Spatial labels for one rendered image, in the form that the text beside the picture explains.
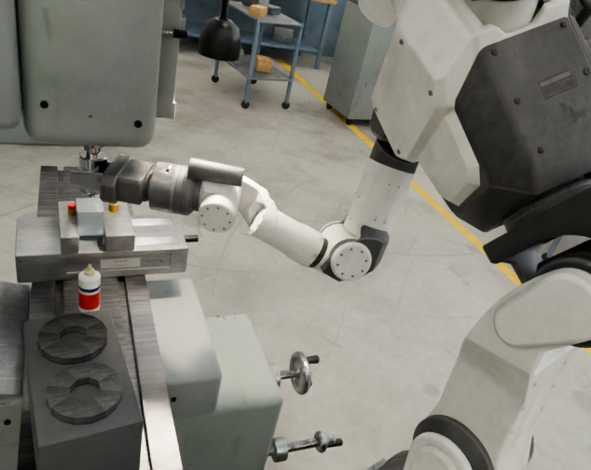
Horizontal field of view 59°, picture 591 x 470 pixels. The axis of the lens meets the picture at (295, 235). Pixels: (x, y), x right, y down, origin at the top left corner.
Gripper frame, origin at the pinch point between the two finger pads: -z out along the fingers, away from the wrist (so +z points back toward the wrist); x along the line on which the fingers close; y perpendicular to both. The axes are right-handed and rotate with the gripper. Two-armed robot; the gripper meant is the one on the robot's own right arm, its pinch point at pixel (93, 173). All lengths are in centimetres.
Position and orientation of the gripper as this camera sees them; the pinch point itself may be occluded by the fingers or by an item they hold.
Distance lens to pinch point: 100.6
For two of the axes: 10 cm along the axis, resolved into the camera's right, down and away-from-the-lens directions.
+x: -0.3, 5.1, -8.6
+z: 9.8, 1.8, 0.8
